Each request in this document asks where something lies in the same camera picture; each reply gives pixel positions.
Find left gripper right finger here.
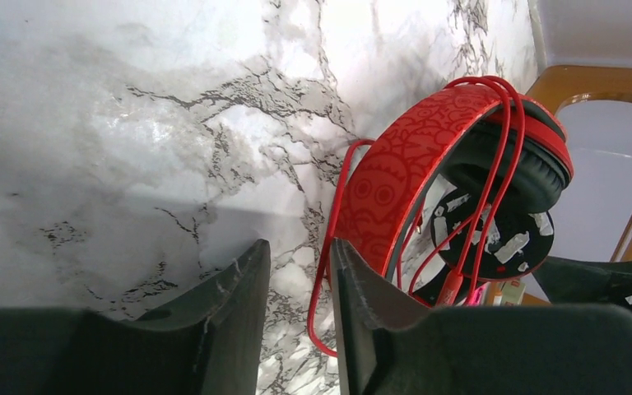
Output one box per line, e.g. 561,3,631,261
330,239,632,394

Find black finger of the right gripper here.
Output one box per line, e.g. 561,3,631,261
533,257,632,313

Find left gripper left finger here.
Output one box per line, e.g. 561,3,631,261
0,239,271,394

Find red black headphones with cable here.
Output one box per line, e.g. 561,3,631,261
306,76,574,356

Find pink highlighter marker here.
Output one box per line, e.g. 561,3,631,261
465,284,487,306

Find small white card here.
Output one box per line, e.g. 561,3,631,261
500,280,526,305

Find orange wooden rack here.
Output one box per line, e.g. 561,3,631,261
526,65,632,304

